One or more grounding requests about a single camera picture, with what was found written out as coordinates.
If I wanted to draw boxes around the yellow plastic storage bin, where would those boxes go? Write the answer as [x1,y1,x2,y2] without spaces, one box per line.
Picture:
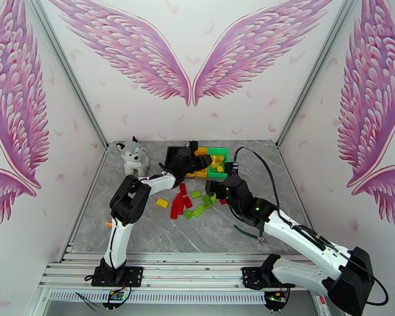
[185,146,211,179]

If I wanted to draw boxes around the clear labelled plastic packet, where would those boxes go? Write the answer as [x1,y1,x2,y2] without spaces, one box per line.
[315,293,331,316]

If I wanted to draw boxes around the black plastic storage bin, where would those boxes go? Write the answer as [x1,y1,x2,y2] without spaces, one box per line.
[164,145,189,176]

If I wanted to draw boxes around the white slotted cable duct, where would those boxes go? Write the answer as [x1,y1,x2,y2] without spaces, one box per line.
[47,289,268,305]

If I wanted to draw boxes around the green plastic storage bin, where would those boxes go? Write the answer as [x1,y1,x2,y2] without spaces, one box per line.
[206,147,232,180]

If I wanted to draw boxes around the grey white husky plush toy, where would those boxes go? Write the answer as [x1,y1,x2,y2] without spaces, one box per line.
[115,135,151,177]

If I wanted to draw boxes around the aluminium frame post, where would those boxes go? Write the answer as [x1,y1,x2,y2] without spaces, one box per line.
[22,0,110,150]
[276,0,363,149]

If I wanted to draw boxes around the green handled pliers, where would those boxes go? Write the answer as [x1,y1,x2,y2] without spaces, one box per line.
[233,223,266,243]

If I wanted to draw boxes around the aluminium rail base frame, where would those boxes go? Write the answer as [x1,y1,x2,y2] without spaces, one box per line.
[36,252,353,306]

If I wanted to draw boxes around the aluminium side rail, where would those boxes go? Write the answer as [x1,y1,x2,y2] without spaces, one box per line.
[277,146,330,263]
[57,147,110,263]

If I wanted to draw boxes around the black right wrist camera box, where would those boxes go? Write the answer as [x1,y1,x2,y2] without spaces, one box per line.
[223,161,240,177]

